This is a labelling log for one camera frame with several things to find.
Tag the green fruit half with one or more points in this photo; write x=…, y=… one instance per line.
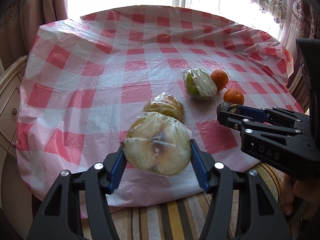
x=198, y=84

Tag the white wooden cabinet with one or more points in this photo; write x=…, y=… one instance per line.
x=16, y=209

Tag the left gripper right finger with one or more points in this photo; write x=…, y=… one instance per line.
x=259, y=215

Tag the pink curtain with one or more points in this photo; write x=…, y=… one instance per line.
x=20, y=23
x=300, y=22

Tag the left pink curtain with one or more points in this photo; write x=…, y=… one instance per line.
x=20, y=23

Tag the orange tangerine front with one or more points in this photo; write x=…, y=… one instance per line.
x=234, y=96

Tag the dark passion fruit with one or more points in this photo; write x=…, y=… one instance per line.
x=228, y=107

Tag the brownish round fruit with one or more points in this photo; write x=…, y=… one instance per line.
x=166, y=104

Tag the orange tangerine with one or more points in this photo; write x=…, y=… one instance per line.
x=234, y=96
x=220, y=78

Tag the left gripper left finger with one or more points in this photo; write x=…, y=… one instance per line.
x=59, y=215

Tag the red white checkered tablecloth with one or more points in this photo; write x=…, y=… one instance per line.
x=87, y=80

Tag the pale cut fruit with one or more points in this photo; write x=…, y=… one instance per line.
x=158, y=143

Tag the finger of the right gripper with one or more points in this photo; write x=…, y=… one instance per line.
x=257, y=137
x=276, y=116

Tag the person's right hand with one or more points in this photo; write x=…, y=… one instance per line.
x=306, y=190

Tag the striped towel sofa cover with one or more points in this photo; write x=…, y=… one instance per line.
x=183, y=218

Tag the right pink curtain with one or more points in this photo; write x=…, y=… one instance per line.
x=300, y=22

